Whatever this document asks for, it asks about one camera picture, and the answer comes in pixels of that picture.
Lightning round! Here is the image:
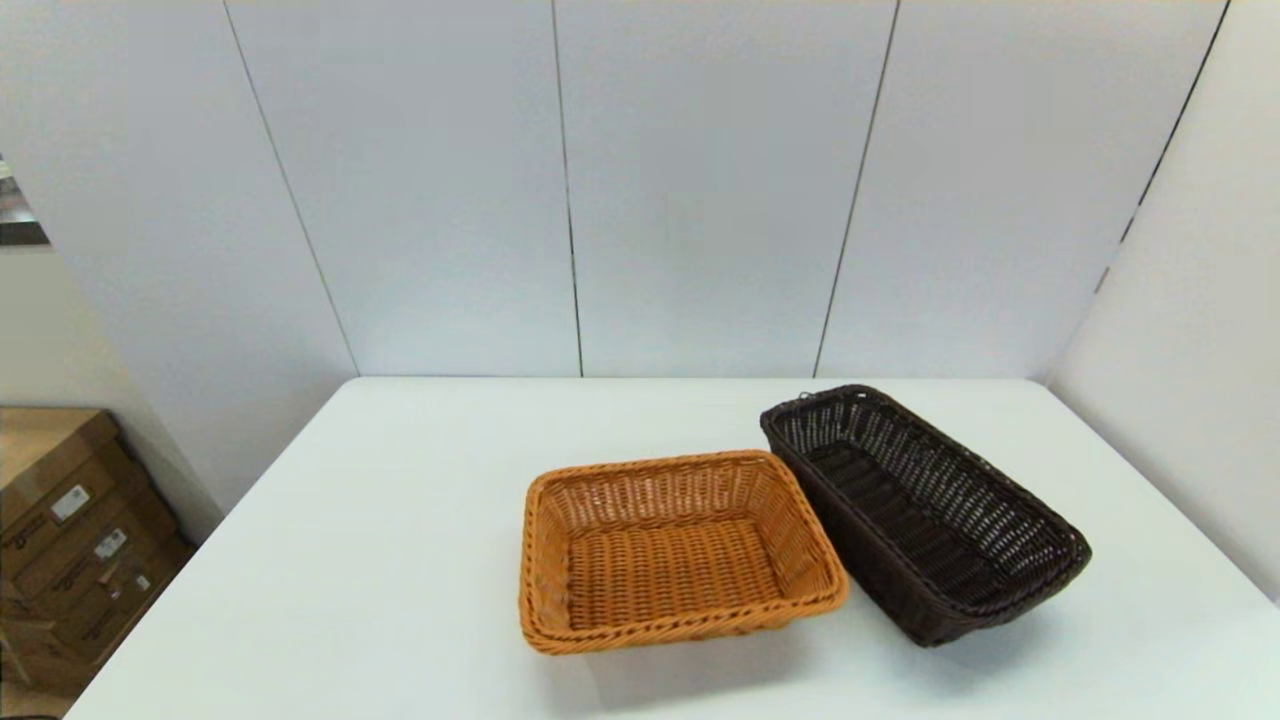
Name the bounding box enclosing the dark wall shelf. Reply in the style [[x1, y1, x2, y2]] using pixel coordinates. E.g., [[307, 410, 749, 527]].
[[0, 160, 51, 247]]

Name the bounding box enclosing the orange wicker basket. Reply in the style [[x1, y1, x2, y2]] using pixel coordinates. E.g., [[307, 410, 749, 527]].
[[518, 449, 851, 656]]

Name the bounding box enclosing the dark brown wicker basket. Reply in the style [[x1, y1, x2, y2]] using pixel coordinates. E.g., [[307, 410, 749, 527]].
[[760, 384, 1093, 648]]

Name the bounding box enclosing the brown cardboard box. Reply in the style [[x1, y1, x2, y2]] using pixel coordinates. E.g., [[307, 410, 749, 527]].
[[0, 545, 197, 701], [0, 470, 186, 606], [0, 406, 131, 531]]

